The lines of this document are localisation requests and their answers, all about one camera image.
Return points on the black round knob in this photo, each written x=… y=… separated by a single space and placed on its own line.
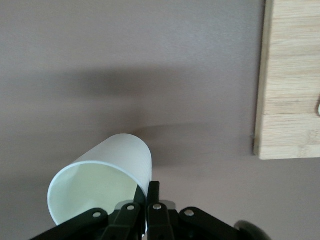
x=250 y=231

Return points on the white plastic knife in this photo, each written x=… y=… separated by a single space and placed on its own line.
x=319 y=106

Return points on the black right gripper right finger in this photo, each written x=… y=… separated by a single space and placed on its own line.
x=160 y=222

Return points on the brown table mat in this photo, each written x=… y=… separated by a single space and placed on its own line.
x=100 y=50

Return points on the white paper cup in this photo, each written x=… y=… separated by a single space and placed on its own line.
x=100 y=187

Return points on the bamboo cutting board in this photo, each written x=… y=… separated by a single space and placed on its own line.
x=287 y=75

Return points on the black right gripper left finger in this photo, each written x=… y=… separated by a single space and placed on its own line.
x=125 y=220

